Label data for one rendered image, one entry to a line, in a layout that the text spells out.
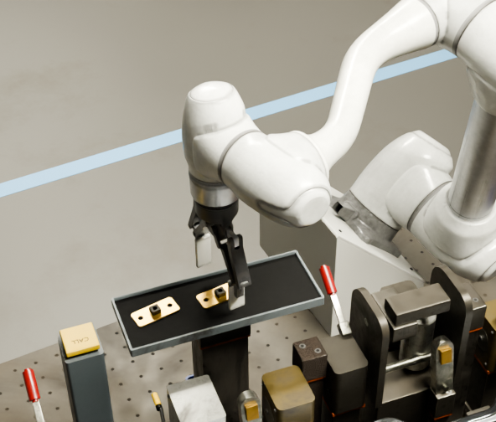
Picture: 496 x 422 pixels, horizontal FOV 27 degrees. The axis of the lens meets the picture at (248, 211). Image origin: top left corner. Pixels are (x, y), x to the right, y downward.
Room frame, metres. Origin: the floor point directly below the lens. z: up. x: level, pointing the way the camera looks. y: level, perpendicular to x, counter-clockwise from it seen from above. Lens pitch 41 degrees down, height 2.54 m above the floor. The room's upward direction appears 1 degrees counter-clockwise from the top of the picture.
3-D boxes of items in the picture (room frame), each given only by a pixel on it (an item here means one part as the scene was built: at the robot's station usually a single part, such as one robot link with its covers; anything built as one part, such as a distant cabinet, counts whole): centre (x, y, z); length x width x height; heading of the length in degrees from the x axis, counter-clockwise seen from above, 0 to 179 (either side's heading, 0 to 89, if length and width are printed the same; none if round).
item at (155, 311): (1.33, 0.17, 1.17); 0.08 x 0.04 x 0.01; 122
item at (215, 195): (1.37, 0.05, 1.43); 0.09 x 0.09 x 0.06
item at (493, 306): (1.41, -0.48, 0.88); 0.11 x 0.07 x 0.37; 20
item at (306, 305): (1.36, 0.06, 1.16); 0.37 x 0.14 x 0.02; 110
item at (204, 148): (1.36, 0.04, 1.54); 0.13 x 0.11 x 0.16; 39
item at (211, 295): (1.37, 0.05, 1.17); 0.08 x 0.04 x 0.01; 119
